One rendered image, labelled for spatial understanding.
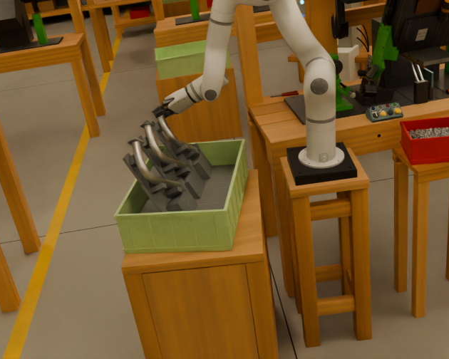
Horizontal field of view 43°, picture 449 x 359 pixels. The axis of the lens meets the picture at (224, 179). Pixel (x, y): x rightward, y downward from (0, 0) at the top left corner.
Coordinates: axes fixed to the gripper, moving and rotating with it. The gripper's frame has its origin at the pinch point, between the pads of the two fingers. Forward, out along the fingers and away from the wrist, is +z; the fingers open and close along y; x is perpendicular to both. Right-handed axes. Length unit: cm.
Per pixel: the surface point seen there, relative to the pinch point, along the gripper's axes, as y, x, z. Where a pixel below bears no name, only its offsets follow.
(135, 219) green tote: 22, 45, 16
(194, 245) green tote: 10, 60, 4
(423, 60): -64, 12, -105
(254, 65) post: -71, -38, -34
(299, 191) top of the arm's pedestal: -21, 52, -34
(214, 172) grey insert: -27.0, 23.6, -2.7
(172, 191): 6.9, 36.3, 5.3
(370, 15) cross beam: -97, -40, -99
